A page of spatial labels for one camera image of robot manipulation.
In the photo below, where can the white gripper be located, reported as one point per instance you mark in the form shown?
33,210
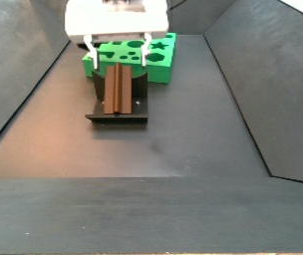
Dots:
115,20

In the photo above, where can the brown star prism object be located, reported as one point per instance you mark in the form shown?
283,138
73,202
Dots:
119,92

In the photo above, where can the black curved fixture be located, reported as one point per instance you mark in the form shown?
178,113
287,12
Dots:
140,116

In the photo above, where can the green shape sorter block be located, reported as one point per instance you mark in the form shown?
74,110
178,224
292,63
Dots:
126,52

